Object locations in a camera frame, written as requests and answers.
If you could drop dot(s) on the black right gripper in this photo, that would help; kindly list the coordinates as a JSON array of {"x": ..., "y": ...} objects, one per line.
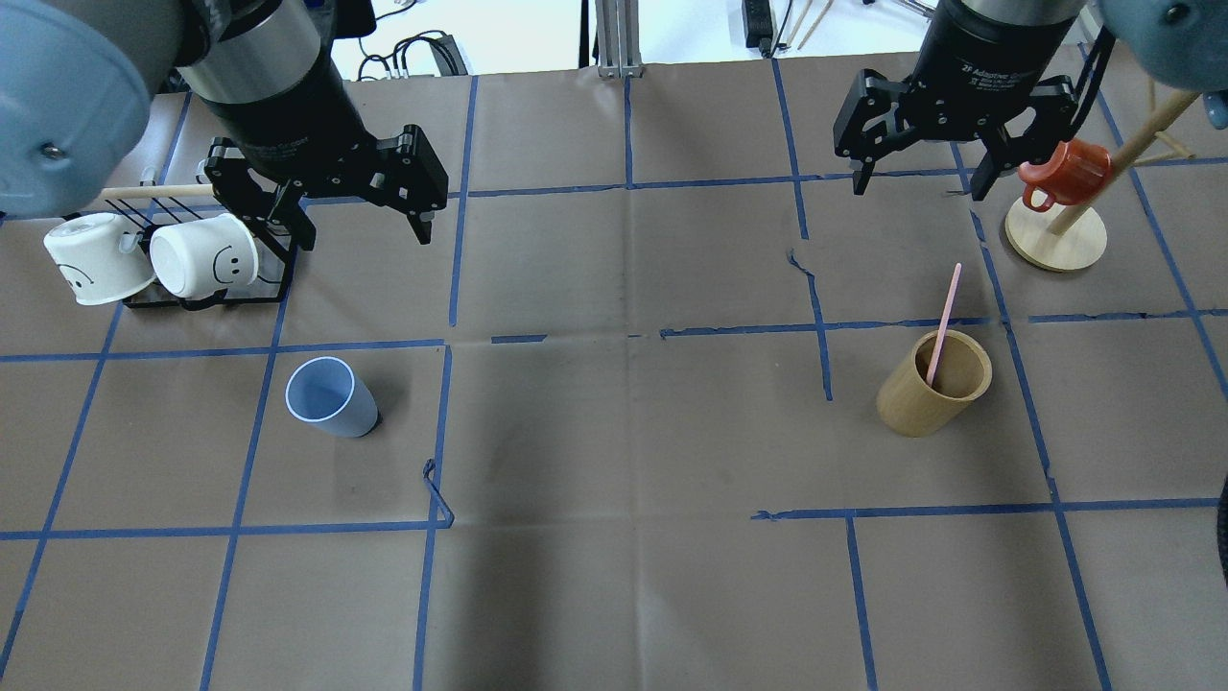
[{"x": 988, "y": 58}]

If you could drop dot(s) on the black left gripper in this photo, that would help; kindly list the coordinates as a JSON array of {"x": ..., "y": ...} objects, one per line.
[{"x": 285, "y": 117}]

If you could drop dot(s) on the pink chopstick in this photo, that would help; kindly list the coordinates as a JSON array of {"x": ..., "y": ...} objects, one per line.
[{"x": 943, "y": 325}]

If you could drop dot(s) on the blue plastic cup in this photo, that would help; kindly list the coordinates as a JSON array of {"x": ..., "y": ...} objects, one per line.
[{"x": 326, "y": 392}]

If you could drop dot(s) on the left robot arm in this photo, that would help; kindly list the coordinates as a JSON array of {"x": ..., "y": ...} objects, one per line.
[{"x": 78, "y": 79}]

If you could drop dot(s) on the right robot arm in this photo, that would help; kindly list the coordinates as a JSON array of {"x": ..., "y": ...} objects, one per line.
[{"x": 1182, "y": 44}]

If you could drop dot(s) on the red mug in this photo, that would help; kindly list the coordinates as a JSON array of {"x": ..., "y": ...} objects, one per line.
[{"x": 1075, "y": 172}]

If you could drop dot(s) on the wooden mug tree stand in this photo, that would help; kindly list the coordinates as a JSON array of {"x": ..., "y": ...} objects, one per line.
[{"x": 1072, "y": 238}]

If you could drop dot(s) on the white smiley mug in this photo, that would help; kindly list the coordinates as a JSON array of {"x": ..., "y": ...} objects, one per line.
[{"x": 197, "y": 259}]

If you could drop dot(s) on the black power adapter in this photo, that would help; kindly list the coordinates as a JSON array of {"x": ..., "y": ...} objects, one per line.
[{"x": 759, "y": 29}]

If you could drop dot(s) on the bamboo cylinder holder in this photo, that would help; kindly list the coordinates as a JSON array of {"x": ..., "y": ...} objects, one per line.
[{"x": 906, "y": 405}]

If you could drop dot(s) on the white mug plain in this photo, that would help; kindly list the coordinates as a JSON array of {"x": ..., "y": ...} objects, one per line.
[{"x": 98, "y": 255}]

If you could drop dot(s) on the black wire mug rack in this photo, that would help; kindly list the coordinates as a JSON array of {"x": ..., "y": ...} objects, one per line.
[{"x": 155, "y": 206}]

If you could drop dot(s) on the aluminium frame post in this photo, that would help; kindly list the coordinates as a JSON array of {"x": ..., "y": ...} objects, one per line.
[{"x": 618, "y": 40}]

